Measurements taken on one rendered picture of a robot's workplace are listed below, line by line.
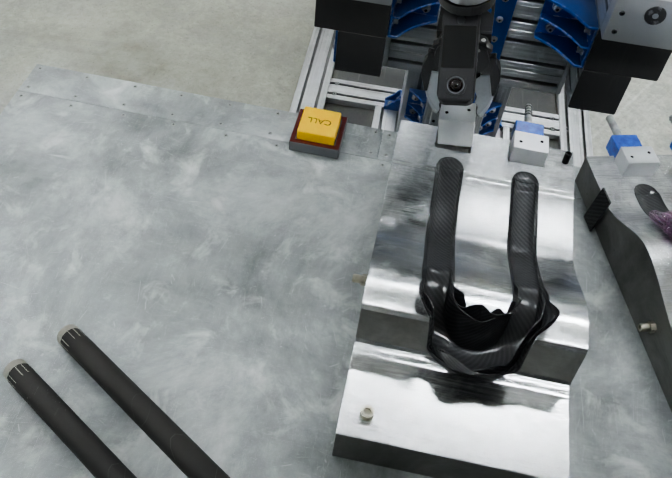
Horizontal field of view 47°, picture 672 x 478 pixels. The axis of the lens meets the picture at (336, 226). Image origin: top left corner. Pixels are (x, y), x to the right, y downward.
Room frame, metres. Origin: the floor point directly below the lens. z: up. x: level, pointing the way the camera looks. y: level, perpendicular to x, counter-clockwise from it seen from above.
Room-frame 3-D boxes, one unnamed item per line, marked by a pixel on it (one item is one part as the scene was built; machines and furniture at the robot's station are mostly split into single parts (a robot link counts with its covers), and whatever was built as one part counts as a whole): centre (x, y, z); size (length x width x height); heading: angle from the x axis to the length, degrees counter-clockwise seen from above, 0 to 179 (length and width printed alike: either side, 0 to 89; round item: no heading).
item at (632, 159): (0.91, -0.43, 0.86); 0.13 x 0.05 x 0.05; 12
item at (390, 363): (0.61, -0.18, 0.87); 0.50 x 0.26 x 0.14; 174
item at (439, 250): (0.62, -0.19, 0.92); 0.35 x 0.16 x 0.09; 174
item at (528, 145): (0.87, -0.27, 0.89); 0.13 x 0.05 x 0.05; 174
